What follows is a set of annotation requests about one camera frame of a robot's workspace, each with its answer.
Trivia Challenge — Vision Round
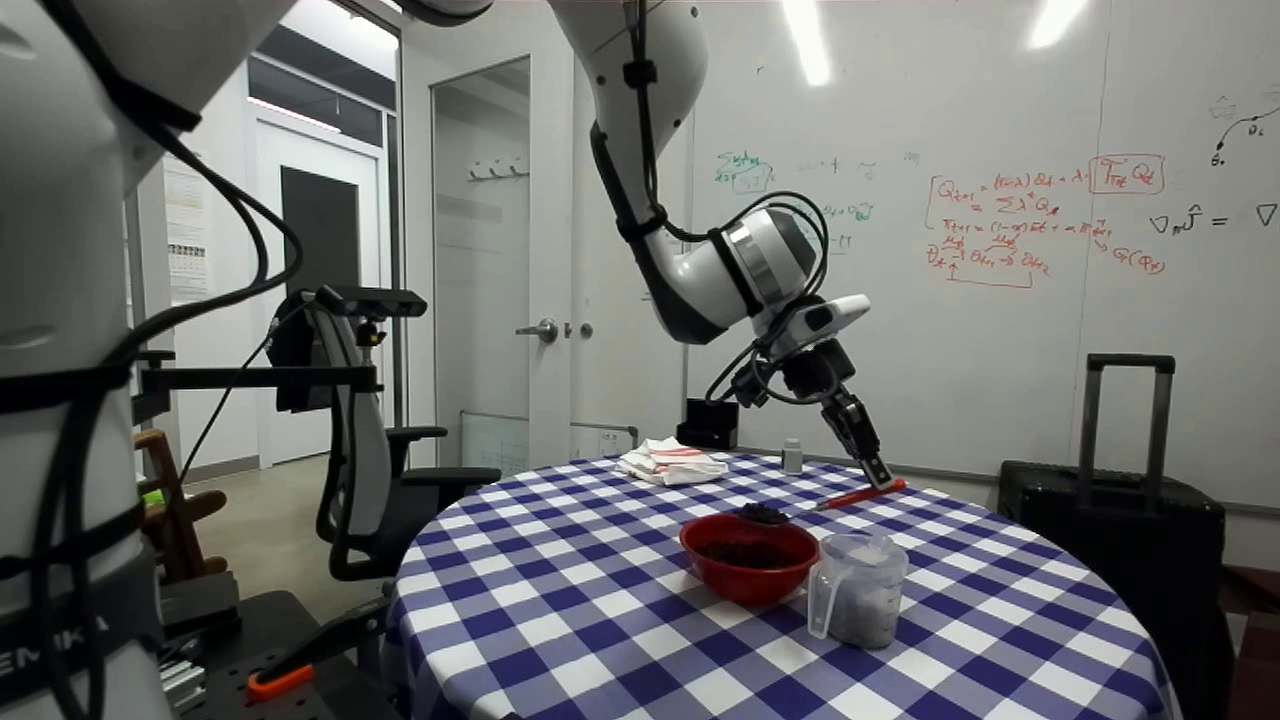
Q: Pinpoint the small black box device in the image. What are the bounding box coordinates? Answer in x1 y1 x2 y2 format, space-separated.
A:
674 396 746 456

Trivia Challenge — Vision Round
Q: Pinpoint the orange-handled clamp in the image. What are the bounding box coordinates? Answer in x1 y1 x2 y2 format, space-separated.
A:
241 658 326 709

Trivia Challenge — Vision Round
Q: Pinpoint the clear plastic measuring jug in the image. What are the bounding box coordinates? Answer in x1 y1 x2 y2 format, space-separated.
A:
804 529 914 656

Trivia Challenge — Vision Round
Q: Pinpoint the red bowl with dark contents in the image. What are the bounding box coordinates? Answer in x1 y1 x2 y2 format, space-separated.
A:
677 509 826 615

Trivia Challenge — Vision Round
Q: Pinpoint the black rolling suitcase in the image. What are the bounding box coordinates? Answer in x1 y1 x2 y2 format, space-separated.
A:
995 349 1231 720

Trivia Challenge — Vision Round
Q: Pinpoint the blue white checkered tablecloth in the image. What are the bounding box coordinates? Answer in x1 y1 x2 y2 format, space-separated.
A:
389 450 1185 720

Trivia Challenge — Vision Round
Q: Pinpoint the wall whiteboard with writing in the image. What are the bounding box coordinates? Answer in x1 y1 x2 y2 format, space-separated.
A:
685 0 1280 513

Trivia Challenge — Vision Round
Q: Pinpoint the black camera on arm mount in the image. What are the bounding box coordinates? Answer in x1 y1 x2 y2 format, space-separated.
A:
131 279 431 418

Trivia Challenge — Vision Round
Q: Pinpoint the wooden stand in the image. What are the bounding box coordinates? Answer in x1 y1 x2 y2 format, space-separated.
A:
131 424 231 583

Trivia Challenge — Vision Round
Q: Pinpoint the small plate with food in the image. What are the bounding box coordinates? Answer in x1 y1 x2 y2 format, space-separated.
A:
617 436 738 490

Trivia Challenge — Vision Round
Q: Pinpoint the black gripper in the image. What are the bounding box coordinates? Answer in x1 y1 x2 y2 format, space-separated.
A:
726 337 898 488

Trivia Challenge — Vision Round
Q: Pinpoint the red-handled metal spoon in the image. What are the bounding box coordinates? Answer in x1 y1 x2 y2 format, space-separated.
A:
731 475 914 529

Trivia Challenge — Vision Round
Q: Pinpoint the black office chair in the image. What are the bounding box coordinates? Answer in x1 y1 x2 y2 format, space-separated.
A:
307 284 506 583

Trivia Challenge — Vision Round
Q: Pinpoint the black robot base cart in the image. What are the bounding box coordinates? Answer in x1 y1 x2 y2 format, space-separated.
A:
156 583 410 720

